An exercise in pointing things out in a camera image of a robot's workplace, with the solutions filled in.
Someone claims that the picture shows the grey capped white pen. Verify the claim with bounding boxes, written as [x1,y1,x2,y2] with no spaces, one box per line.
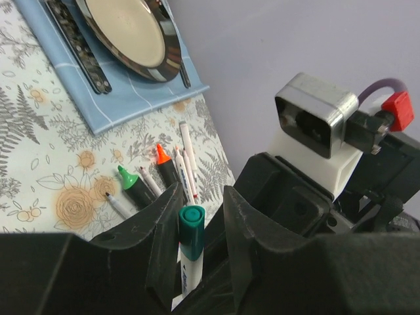
[179,121,198,181]

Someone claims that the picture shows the blue capped white pen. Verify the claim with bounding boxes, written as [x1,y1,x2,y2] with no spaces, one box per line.
[105,192,133,219]

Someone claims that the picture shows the orange capped black highlighter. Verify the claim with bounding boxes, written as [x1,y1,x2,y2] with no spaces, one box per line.
[156,143,179,187]

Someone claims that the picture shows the pink capped white pen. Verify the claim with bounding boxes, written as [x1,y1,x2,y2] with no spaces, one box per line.
[175,146,194,205]

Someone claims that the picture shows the red capped white marker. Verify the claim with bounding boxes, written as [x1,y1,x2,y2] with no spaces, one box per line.
[183,148,198,200]

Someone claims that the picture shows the black rimmed beige plate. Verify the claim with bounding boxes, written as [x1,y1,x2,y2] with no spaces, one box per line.
[75,0,181,83]

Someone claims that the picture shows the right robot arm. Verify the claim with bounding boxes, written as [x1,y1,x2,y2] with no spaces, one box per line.
[234,133,419,238]

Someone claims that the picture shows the blue checked placemat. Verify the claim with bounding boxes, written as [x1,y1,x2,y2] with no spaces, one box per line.
[15,1,208,135]

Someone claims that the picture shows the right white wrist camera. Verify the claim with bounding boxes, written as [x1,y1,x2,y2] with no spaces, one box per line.
[267,72,362,199]

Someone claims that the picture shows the teal capped white pen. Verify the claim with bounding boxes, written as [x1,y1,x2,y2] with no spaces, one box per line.
[172,205,205,311]

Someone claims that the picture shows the green capped black highlighter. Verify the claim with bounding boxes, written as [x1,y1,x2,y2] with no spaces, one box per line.
[117,165,157,210]

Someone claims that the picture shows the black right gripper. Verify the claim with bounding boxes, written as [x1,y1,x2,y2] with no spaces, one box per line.
[232,152,356,236]

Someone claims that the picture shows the steel spoon patterned handle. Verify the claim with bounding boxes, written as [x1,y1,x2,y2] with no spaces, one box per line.
[44,0,105,96]

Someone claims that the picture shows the steel fork patterned handle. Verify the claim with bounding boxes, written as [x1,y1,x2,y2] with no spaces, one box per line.
[60,0,113,95]

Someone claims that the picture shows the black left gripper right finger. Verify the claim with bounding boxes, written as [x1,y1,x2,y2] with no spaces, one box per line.
[223,186,419,314]

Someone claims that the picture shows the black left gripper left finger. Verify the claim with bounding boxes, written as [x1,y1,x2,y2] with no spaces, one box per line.
[1,186,182,314]

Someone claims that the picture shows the steel knife patterned handle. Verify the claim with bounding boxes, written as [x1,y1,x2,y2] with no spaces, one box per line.
[157,0,192,89]

